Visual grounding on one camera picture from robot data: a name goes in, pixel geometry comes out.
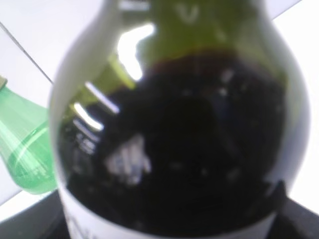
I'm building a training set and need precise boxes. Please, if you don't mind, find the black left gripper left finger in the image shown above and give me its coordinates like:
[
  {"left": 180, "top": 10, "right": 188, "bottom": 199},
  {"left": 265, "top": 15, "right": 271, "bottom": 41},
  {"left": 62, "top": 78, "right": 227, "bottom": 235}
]
[{"left": 0, "top": 193, "right": 69, "bottom": 239}]

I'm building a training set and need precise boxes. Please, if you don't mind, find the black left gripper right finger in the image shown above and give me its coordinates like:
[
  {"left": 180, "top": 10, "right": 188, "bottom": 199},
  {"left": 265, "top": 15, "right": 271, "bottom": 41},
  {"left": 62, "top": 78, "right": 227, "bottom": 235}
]
[{"left": 268, "top": 180, "right": 319, "bottom": 239}]

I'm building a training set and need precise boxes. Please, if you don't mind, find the dark red wine bottle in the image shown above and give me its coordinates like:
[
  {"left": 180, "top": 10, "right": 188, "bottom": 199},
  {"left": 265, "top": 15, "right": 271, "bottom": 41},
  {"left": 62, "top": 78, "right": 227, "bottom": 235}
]
[{"left": 49, "top": 0, "right": 309, "bottom": 239}]

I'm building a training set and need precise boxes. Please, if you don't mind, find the green soda bottle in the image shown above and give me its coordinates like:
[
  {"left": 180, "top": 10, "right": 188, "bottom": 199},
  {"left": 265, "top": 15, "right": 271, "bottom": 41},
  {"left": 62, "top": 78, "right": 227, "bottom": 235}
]
[{"left": 0, "top": 78, "right": 56, "bottom": 195}]

